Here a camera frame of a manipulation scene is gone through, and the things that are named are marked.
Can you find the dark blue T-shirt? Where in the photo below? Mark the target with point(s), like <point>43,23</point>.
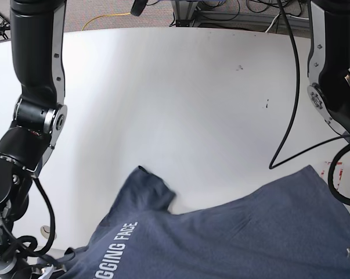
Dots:
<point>290,228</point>

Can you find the left table cable grommet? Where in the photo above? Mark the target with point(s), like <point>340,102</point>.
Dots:
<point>45,231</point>

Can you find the black robot arm image-left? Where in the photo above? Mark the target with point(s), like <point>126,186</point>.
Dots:
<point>37,29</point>

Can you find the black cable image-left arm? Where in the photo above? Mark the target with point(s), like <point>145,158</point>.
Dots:
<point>41,221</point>

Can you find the black cylinder on floor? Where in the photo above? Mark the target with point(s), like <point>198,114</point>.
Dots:
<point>138,7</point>

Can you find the aluminium frame base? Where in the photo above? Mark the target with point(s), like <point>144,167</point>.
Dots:
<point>185,13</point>

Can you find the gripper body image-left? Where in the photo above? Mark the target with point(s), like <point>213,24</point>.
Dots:
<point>19,268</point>

